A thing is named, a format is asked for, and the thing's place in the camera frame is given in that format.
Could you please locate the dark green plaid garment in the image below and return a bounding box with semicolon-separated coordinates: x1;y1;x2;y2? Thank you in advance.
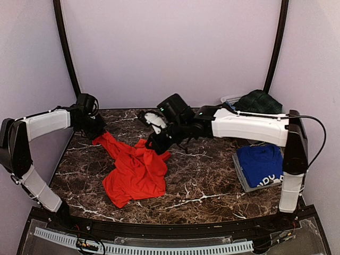
233;90;283;114

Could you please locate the blue printed t-shirt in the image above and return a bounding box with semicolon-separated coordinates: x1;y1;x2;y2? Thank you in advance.
236;144;285;188

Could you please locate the left black frame post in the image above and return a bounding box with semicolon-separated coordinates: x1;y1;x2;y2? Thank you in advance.
53;0;81;97

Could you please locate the black frame post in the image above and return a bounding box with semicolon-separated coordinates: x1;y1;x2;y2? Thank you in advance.
53;0;81;97
263;0;289;94

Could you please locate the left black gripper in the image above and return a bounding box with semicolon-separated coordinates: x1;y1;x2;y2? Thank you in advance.
76;114;107;140

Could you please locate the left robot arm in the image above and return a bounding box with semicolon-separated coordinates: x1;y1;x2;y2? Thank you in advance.
1;105;106;232

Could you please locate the white slotted cable duct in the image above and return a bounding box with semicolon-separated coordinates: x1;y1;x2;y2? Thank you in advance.
34;227;253;255

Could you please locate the grey folded garment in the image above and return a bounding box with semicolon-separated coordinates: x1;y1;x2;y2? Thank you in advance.
232;144;286;193

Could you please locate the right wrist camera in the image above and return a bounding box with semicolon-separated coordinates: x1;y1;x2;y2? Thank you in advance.
157;93;189;122

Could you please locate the right black frame post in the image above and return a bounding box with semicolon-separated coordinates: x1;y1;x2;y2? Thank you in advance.
263;0;289;94

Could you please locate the black front rail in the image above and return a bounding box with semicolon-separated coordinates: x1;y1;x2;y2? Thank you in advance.
39;210;300;240

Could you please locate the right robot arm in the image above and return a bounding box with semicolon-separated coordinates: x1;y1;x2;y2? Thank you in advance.
145;105;308;231

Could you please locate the red t-shirt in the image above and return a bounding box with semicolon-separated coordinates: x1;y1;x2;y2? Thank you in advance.
92;132;171;208

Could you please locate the white laundry basket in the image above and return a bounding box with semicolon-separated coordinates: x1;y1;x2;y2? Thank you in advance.
220;94;243;105

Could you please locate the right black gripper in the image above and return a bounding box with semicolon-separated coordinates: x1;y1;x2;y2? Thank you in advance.
144;120;188;156

